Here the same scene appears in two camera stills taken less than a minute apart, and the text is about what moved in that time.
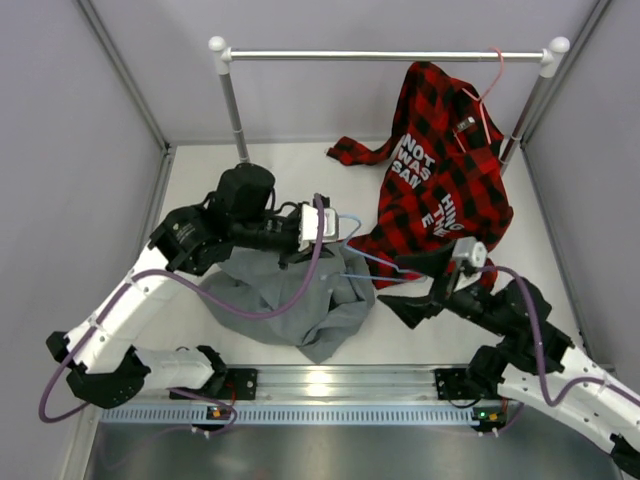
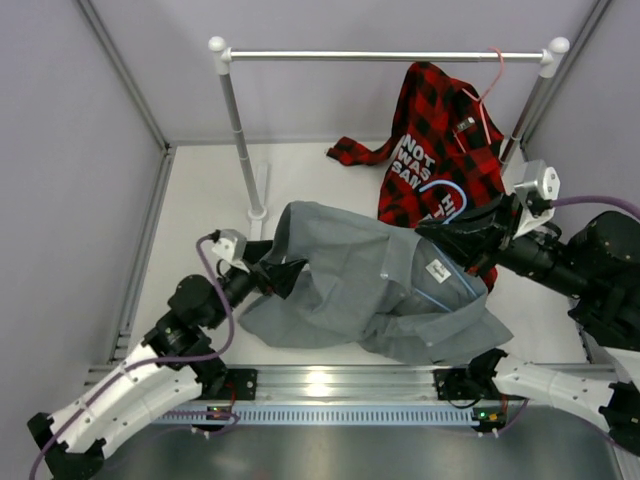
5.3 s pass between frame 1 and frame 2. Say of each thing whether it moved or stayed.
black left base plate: stayed
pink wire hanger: stayed
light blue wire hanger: moved
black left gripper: moved
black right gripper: moved
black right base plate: stayed
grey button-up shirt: moved
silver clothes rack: stayed
